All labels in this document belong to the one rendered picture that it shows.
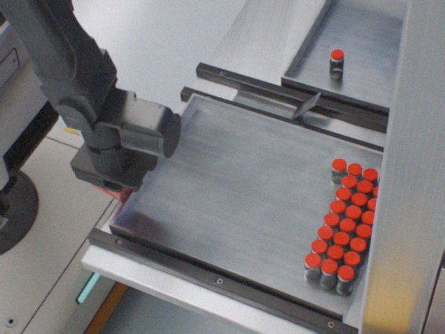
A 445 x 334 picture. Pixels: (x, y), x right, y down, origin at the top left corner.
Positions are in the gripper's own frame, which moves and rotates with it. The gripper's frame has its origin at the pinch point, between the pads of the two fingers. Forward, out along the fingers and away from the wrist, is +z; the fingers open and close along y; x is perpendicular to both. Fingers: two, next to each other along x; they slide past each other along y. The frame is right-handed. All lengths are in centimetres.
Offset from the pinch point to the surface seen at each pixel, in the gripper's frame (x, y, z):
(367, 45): 42.6, 21.1, 2.6
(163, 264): -7.4, 10.0, 0.5
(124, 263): -8.5, 4.2, 2.4
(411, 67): -12, 40, -53
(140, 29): 107, -74, 90
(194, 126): 16.7, 2.4, 2.2
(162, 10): 118, -71, 90
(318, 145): 20.0, 21.6, 1.7
